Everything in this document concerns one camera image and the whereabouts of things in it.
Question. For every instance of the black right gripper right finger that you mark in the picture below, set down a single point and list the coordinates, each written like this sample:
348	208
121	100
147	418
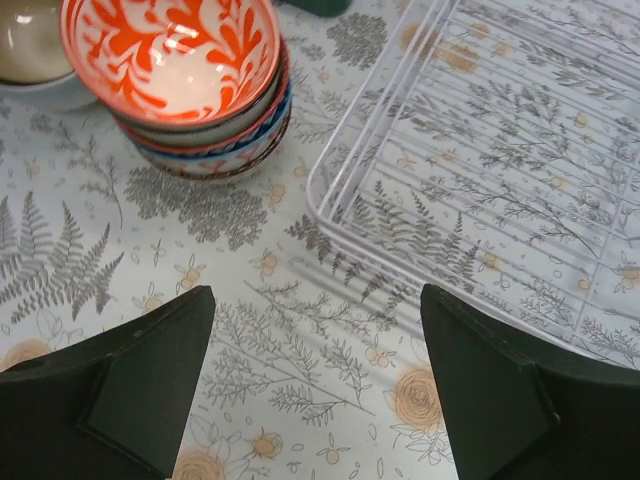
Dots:
518	407

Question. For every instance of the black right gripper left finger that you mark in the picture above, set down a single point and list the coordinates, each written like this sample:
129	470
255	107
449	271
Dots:
113	406

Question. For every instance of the pale green bowl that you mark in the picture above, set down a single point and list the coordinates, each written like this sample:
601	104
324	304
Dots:
221	133

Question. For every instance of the white orange ring bowl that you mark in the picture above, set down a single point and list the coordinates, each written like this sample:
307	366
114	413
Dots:
173	63

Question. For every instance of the black gold bowl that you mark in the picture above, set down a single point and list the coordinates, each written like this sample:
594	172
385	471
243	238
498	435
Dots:
31	48

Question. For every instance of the brown checker pattern bowl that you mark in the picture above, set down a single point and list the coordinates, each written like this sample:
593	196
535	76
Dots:
204	171

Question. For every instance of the blue triangle pattern bowl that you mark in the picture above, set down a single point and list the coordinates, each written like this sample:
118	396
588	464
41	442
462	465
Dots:
237	153

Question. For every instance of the red diamond pattern bowl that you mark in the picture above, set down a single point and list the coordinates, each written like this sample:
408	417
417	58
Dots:
231	134

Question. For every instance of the green compartment organizer tray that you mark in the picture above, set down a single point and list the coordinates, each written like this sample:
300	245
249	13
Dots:
322	8

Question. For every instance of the white wire dish rack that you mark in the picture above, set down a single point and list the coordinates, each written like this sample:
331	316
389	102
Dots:
493	150

